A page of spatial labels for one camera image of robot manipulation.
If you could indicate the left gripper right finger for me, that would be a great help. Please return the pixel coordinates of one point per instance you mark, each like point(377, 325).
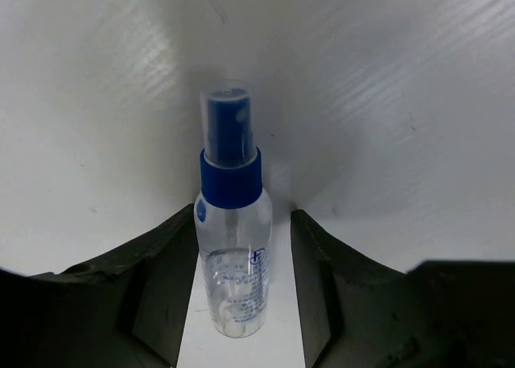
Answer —
point(356, 312)

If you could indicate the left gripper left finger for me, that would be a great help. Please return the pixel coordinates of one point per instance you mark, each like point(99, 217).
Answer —
point(124, 308)

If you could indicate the small blue cap bottle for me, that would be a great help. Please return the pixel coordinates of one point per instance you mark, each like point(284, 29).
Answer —
point(233, 212)

